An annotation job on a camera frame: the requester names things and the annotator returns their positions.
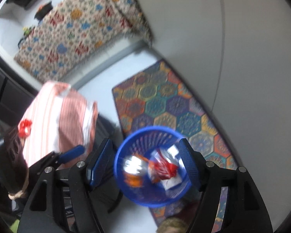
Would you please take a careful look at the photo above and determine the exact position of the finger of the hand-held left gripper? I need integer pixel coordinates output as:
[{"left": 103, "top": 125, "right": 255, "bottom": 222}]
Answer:
[
  {"left": 58, "top": 145, "right": 85, "bottom": 164},
  {"left": 29, "top": 152, "right": 61, "bottom": 175}
]

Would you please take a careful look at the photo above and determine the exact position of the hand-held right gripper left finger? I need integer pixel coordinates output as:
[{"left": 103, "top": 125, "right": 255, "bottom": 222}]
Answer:
[{"left": 17, "top": 138, "right": 115, "bottom": 233}]

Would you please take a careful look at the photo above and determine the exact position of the patterned floor mat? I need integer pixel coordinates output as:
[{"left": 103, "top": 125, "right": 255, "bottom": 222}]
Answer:
[{"left": 112, "top": 59, "right": 238, "bottom": 233}]

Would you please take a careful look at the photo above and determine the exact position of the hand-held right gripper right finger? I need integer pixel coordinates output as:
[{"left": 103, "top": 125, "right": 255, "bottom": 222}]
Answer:
[{"left": 178, "top": 138, "right": 273, "bottom": 233}]

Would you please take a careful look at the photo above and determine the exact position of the red plastic wrapper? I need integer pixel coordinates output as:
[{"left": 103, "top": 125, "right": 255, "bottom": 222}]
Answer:
[{"left": 18, "top": 120, "right": 31, "bottom": 137}]

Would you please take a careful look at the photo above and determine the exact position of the grey kitchen counter cabinet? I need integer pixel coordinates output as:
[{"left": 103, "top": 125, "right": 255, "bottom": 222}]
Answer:
[{"left": 125, "top": 0, "right": 291, "bottom": 224}]

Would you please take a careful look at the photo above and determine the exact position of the red white snack wrapper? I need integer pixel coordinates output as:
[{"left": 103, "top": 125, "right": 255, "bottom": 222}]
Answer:
[{"left": 147, "top": 146, "right": 183, "bottom": 190}]

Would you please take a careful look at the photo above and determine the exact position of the blue plastic basket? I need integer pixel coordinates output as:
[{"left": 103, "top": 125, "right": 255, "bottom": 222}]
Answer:
[{"left": 113, "top": 125, "right": 192, "bottom": 208}]

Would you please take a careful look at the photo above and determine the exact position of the black clay pot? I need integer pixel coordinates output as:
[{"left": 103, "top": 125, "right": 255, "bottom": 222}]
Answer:
[{"left": 35, "top": 1, "right": 53, "bottom": 20}]

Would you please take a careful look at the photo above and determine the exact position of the orange striped tablecloth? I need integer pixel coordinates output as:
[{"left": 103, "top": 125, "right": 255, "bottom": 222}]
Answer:
[{"left": 18, "top": 81, "right": 99, "bottom": 168}]

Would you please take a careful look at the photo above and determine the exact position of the black table frame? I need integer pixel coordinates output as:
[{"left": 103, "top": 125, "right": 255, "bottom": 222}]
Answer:
[{"left": 94, "top": 116, "right": 124, "bottom": 214}]

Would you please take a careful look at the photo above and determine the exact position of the black spice rack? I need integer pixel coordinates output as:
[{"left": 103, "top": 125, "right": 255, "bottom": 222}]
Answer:
[{"left": 18, "top": 25, "right": 37, "bottom": 47}]

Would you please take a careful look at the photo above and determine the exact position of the large printed cloth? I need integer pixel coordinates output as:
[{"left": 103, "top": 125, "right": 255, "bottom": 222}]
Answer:
[{"left": 13, "top": 0, "right": 134, "bottom": 83}]

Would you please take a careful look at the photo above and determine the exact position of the narrow printed cloth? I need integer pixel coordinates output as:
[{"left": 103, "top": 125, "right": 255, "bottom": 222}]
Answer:
[{"left": 109, "top": 0, "right": 154, "bottom": 47}]

